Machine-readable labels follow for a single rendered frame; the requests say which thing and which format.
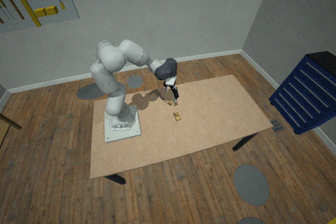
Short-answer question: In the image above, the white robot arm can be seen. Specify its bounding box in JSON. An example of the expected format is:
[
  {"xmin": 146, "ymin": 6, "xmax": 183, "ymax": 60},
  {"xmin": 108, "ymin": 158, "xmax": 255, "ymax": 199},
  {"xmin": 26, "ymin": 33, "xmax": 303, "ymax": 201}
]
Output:
[{"xmin": 90, "ymin": 40, "xmax": 177, "ymax": 131}]

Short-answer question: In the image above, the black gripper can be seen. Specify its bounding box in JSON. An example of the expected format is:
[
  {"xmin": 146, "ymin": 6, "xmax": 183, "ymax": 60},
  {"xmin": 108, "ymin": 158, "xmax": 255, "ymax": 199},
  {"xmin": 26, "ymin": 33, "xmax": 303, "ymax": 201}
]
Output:
[{"xmin": 164, "ymin": 82, "xmax": 179, "ymax": 102}]

